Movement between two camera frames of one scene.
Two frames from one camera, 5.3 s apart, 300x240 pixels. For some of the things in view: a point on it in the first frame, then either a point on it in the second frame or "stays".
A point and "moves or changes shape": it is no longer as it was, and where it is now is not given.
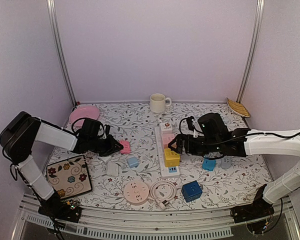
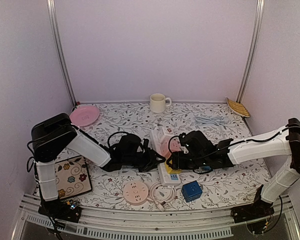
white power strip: [166, 172] moves or changes shape
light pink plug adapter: [167, 137] moves or changes shape
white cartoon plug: [166, 126] moves or changes shape
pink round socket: [136, 192] stays
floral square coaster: [70, 177] stays
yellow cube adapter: [171, 158] moves or changes shape
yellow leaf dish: [239, 108] stays
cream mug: [158, 102] stays
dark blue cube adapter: [191, 191] stays
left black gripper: [112, 146] → [150, 160]
